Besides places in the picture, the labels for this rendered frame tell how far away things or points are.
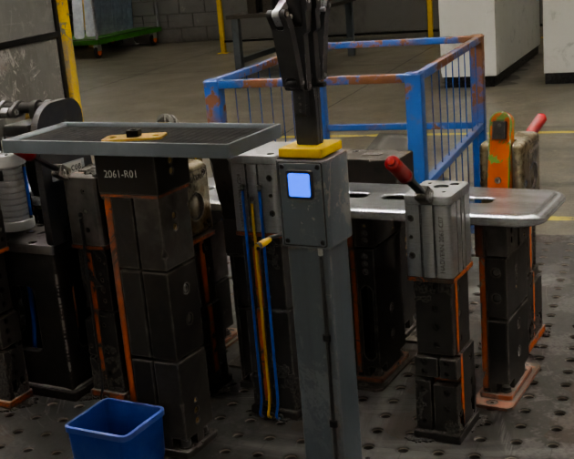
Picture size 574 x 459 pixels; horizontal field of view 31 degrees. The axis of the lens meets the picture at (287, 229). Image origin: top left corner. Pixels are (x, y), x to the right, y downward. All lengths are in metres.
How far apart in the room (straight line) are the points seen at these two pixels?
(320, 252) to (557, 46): 8.27
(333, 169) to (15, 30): 3.96
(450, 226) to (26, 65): 3.99
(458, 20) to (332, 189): 8.32
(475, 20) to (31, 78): 5.21
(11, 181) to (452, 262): 0.74
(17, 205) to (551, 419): 0.90
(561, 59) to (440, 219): 8.15
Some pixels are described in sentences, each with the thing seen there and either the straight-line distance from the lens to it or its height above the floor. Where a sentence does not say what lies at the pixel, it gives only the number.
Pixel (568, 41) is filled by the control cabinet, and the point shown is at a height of 0.37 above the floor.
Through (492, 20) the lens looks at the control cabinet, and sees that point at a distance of 9.49.
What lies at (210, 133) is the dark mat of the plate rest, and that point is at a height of 1.16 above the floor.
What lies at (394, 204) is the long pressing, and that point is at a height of 1.00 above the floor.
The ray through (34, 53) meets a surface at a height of 0.98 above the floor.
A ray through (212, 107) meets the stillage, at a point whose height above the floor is 0.85.
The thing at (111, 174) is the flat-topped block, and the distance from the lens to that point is 1.41.
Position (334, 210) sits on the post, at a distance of 1.27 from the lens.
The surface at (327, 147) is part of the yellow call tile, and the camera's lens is 1.26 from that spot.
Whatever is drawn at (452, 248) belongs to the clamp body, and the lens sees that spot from 1.39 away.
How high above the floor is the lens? 1.39
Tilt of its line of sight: 15 degrees down
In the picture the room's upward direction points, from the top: 5 degrees counter-clockwise
